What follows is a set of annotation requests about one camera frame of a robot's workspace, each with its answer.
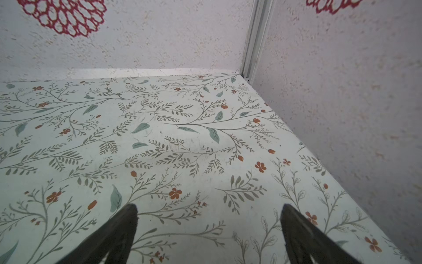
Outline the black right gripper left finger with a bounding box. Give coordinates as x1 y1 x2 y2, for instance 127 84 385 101
58 203 138 264

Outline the aluminium frame corner post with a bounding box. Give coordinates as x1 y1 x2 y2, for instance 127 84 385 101
240 0 275 84

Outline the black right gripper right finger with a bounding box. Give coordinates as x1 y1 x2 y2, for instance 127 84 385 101
280 203 359 264

